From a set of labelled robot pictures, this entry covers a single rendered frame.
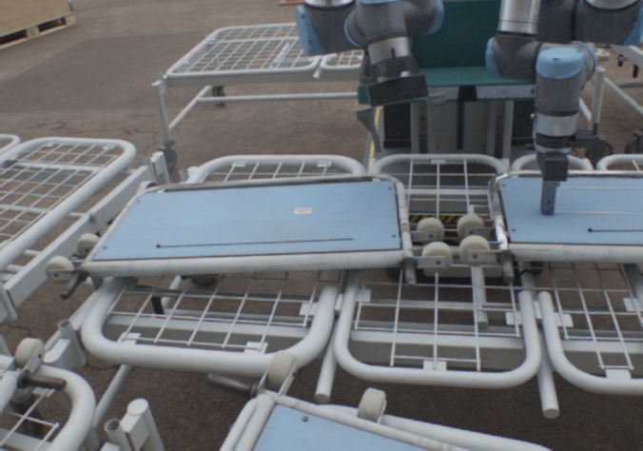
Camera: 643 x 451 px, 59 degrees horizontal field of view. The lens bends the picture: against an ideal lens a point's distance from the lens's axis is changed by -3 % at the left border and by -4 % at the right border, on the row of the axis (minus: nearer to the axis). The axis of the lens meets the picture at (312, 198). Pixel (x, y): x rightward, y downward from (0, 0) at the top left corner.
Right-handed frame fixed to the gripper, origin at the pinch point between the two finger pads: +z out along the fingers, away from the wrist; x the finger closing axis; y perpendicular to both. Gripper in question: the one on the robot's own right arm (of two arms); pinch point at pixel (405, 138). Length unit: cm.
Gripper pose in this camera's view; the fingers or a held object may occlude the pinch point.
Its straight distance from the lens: 135.2
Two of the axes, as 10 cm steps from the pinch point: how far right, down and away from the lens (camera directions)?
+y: 0.7, -1.1, 9.9
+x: -9.8, 1.9, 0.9
